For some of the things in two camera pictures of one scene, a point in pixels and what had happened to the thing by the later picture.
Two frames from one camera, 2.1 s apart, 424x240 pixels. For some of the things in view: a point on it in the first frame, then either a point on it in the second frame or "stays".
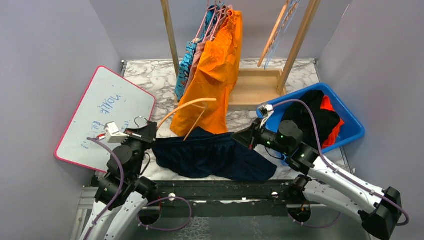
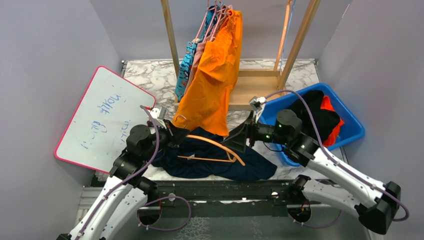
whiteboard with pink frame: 107,98 stays
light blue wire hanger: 293,7 -> 288,36
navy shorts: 209,153 stays
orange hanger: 273,33 -> 283,35
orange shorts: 203,104 stays
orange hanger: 201,104 -> 230,159
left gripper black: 147,134 -> 176,134
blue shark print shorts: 185,68 stays
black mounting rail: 215,199 stays
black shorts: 300,113 stays
